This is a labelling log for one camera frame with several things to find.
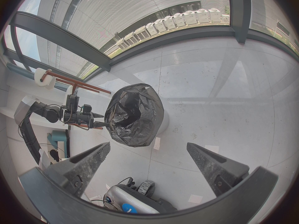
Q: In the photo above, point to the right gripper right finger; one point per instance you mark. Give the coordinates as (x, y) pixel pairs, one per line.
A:
(217, 169)

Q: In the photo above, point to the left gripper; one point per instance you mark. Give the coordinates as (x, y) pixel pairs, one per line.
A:
(80, 119)

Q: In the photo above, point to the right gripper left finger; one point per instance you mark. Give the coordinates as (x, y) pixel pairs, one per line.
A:
(81, 169)

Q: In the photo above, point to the black plastic bag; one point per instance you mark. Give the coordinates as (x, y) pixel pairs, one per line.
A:
(130, 125)

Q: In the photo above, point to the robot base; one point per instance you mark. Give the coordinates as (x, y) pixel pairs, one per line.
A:
(123, 197)

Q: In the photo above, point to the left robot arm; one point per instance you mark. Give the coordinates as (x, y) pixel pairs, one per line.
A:
(25, 108)

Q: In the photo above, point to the white chair with wooden legs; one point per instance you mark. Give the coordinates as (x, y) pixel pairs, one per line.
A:
(45, 78)

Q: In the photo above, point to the window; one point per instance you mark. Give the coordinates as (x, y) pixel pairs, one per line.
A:
(238, 13)

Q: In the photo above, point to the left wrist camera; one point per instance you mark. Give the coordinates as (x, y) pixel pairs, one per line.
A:
(87, 109)

